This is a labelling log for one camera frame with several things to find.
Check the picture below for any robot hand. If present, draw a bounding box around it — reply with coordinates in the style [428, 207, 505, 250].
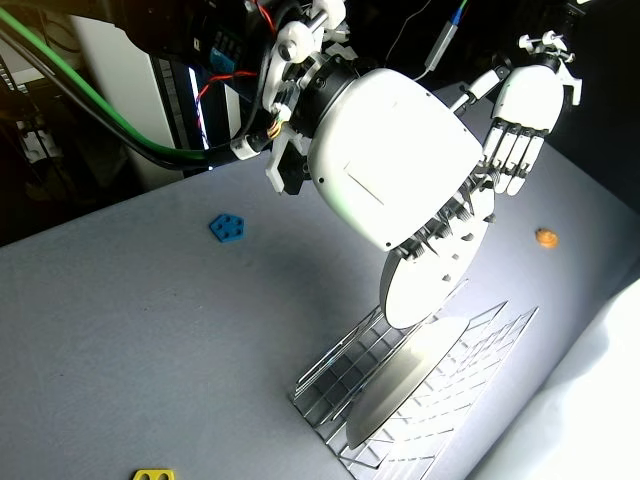
[305, 67, 500, 264]
[449, 52, 569, 197]

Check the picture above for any white plate with black underside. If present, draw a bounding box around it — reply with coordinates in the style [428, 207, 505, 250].
[378, 185, 497, 330]

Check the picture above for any white plate with cream underside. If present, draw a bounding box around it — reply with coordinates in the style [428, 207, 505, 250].
[344, 315, 469, 450]

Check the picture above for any blue pentagon block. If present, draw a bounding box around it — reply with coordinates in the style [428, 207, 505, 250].
[208, 213, 246, 245]

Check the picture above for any black framed monitor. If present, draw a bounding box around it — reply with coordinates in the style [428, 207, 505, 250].
[149, 54, 241, 174]

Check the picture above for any white cabinet panel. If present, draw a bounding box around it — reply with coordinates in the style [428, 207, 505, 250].
[69, 14, 166, 194]

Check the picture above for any grey table cloth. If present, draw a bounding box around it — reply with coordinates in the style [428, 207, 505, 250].
[0, 82, 640, 480]

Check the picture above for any grey cable connector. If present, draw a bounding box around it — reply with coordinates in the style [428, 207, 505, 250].
[423, 9, 469, 72]

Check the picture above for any red-black twisted wire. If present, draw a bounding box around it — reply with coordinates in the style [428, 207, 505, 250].
[194, 0, 281, 146]

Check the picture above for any wire dish rack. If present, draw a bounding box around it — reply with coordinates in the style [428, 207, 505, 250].
[287, 279, 540, 474]

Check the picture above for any green cable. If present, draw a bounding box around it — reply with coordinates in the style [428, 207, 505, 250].
[0, 7, 236, 164]

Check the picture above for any black cable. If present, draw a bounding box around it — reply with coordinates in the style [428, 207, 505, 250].
[0, 27, 239, 172]

